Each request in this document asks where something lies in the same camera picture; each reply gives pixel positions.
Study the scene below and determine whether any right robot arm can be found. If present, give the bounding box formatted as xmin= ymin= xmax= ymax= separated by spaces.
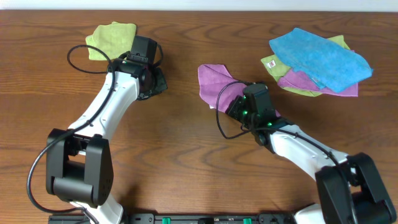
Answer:
xmin=226 ymin=83 xmax=397 ymax=223

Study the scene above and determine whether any purple microfiber cloth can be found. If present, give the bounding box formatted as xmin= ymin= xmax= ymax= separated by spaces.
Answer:
xmin=197 ymin=63 xmax=282 ymax=118

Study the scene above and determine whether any left black cable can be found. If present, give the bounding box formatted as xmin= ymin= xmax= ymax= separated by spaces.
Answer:
xmin=26 ymin=44 xmax=164 ymax=224

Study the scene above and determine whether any right black cable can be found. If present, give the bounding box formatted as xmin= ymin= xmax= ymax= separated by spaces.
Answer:
xmin=215 ymin=80 xmax=358 ymax=224

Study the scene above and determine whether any black cable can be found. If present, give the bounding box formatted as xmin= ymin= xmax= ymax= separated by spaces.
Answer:
xmin=215 ymin=80 xmax=358 ymax=224
xmin=26 ymin=44 xmax=164 ymax=224

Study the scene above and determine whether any folded light green cloth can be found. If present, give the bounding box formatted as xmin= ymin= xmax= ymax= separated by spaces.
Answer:
xmin=85 ymin=22 xmax=137 ymax=60

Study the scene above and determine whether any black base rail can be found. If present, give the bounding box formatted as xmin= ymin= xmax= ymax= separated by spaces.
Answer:
xmin=48 ymin=212 xmax=299 ymax=224

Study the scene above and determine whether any blue microfiber cloth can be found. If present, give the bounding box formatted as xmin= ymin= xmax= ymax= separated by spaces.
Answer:
xmin=269 ymin=28 xmax=373 ymax=93

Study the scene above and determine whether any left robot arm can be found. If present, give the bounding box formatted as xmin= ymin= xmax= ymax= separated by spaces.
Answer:
xmin=43 ymin=36 xmax=167 ymax=223

